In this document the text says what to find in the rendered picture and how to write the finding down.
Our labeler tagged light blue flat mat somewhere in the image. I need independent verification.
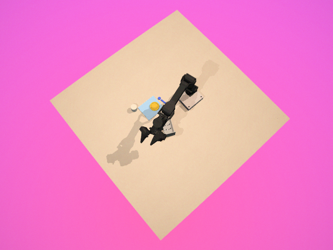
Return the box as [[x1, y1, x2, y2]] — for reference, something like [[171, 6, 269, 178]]
[[138, 96, 162, 120]]

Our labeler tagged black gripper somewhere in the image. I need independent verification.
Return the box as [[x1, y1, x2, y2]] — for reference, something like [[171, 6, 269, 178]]
[[139, 125, 163, 145]]

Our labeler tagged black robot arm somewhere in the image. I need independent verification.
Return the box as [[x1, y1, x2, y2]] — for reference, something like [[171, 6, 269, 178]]
[[152, 73, 198, 142]]

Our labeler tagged grey dish rack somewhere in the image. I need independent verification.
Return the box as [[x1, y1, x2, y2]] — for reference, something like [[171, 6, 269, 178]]
[[163, 119, 176, 137]]

